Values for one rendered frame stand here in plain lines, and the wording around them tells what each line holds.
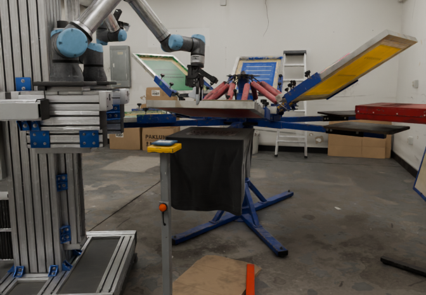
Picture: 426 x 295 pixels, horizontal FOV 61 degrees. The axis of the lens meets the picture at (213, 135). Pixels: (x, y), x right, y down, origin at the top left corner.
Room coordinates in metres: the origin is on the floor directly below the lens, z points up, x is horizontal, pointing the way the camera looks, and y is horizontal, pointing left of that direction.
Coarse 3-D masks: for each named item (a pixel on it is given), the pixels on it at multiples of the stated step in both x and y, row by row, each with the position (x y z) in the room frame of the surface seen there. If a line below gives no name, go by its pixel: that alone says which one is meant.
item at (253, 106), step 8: (152, 104) 1.96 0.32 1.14; (160, 104) 1.95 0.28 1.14; (168, 104) 1.94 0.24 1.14; (176, 104) 1.93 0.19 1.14; (184, 104) 1.91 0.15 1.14; (192, 104) 1.90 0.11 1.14; (200, 104) 1.89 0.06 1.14; (208, 104) 1.88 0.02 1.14; (216, 104) 1.87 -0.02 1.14; (224, 104) 1.86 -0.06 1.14; (232, 104) 1.85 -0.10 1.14; (240, 104) 1.84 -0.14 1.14; (248, 104) 1.83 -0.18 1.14; (256, 104) 1.89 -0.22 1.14; (176, 112) 2.33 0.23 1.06; (256, 112) 2.06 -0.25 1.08
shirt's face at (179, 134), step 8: (192, 128) 2.39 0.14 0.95; (200, 128) 2.39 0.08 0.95; (208, 128) 2.39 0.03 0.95; (216, 128) 2.39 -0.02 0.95; (224, 128) 2.39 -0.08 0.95; (232, 128) 2.39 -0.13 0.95; (240, 128) 2.39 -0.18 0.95; (248, 128) 2.39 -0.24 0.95; (168, 136) 2.04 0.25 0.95; (176, 136) 2.04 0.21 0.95; (184, 136) 2.04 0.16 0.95; (192, 136) 2.04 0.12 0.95; (200, 136) 2.04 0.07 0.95; (208, 136) 2.04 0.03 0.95; (216, 136) 2.04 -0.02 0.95; (224, 136) 2.04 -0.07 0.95; (232, 136) 2.04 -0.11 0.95; (240, 136) 2.04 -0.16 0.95
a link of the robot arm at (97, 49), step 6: (90, 48) 2.18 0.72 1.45; (96, 48) 2.20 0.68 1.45; (102, 48) 2.24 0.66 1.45; (84, 54) 2.19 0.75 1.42; (90, 54) 2.18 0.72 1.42; (96, 54) 2.19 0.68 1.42; (102, 54) 2.23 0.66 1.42; (84, 60) 2.20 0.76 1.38; (90, 60) 2.18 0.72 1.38; (96, 60) 2.19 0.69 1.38; (102, 60) 2.23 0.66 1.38
